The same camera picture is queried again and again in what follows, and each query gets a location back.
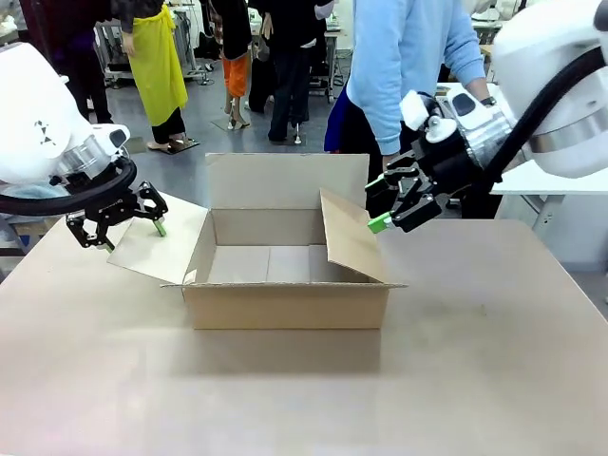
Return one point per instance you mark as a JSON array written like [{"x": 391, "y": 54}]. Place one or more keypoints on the mannequin with orange skirt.
[{"x": 236, "y": 71}]

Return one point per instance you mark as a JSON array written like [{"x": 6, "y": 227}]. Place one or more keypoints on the dark mannequin base plate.
[{"x": 180, "y": 145}]

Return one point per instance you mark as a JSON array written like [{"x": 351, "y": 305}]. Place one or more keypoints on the dark blue cloth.
[{"x": 344, "y": 126}]

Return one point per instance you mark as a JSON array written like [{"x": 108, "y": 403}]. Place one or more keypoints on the person's right forearm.
[{"x": 385, "y": 128}]

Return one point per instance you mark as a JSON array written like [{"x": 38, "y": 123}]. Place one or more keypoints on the mannequin in black clothes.
[{"x": 290, "y": 71}]

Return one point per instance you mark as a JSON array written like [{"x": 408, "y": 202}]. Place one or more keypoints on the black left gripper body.
[{"x": 116, "y": 205}]

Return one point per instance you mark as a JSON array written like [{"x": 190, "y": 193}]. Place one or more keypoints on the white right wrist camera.
[{"x": 413, "y": 111}]

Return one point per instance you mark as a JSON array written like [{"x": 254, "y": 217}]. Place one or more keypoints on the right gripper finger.
[
  {"x": 413, "y": 211},
  {"x": 401, "y": 168}
]

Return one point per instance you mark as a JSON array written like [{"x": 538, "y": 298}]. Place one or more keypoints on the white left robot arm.
[{"x": 38, "y": 95}]

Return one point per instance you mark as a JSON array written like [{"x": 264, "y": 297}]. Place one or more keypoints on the person's left forearm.
[{"x": 472, "y": 71}]

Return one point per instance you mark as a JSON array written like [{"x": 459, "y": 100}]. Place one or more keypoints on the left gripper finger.
[
  {"x": 154, "y": 202},
  {"x": 92, "y": 233}
]

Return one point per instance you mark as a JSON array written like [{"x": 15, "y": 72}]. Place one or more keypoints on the brown cardboard box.
[{"x": 285, "y": 306}]

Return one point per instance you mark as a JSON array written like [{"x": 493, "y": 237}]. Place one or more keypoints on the black wristwatch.
[{"x": 488, "y": 101}]

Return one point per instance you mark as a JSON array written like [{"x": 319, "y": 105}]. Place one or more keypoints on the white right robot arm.
[{"x": 560, "y": 47}]

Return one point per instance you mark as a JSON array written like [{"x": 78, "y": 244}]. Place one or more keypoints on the mannequin in dark purple clothes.
[{"x": 81, "y": 57}]

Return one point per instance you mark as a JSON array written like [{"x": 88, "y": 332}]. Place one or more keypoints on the mannequin with yellow apron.
[{"x": 157, "y": 71}]

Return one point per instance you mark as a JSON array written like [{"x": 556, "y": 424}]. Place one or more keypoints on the grey cloth bundle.
[{"x": 28, "y": 191}]

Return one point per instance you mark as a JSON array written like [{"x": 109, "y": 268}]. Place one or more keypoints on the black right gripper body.
[{"x": 451, "y": 164}]

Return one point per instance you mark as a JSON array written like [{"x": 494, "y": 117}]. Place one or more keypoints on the person in light blue sweater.
[{"x": 404, "y": 57}]

